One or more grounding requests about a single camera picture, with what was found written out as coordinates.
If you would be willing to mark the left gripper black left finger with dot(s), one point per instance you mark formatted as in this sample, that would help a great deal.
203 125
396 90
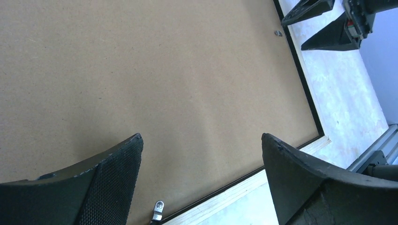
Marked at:
95 191

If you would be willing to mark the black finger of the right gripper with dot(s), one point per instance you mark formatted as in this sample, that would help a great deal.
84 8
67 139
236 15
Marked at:
306 9
333 37

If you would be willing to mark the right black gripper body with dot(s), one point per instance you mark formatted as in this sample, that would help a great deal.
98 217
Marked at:
361 15

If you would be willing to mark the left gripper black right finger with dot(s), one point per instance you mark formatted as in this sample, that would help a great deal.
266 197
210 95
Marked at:
309 191

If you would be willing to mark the wooden picture frame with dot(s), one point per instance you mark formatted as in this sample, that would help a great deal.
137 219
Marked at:
247 200

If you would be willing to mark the brown cardboard backing board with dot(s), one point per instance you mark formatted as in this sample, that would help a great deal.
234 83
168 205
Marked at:
200 80

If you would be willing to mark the small metal frame clip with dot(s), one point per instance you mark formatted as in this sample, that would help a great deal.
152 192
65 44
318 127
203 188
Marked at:
278 33
157 212

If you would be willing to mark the aluminium frame rail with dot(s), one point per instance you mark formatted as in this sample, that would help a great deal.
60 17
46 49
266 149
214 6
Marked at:
384 151

